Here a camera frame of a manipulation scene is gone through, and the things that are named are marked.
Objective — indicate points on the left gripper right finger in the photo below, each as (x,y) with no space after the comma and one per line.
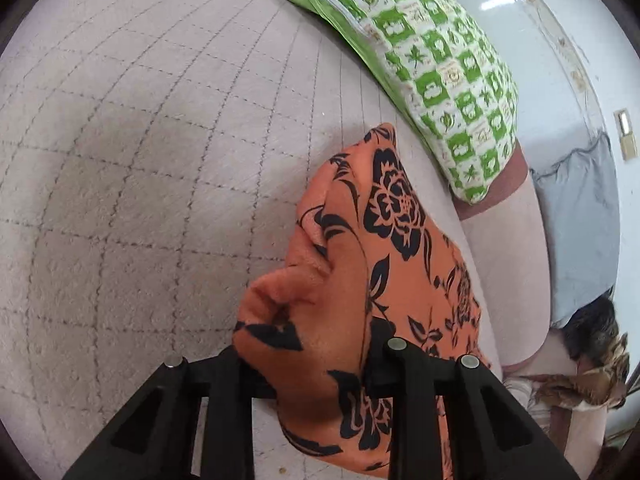
(458,403)

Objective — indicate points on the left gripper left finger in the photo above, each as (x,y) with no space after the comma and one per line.
(153,435)

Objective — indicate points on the orange floral garment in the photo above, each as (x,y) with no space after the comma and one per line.
(365,263)

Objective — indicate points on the striped cloth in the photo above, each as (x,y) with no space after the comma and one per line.
(525,392)

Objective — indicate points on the brown patterned cloth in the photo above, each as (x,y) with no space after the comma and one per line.
(599,387)

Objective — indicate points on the grey blue cloth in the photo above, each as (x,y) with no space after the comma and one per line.
(578,198)

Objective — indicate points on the pink quilted mattress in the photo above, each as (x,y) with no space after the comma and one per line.
(153,154)

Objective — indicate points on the green patterned pillow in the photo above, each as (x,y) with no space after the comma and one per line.
(444,75)

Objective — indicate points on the wall switch plate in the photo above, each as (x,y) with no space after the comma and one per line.
(628,142)

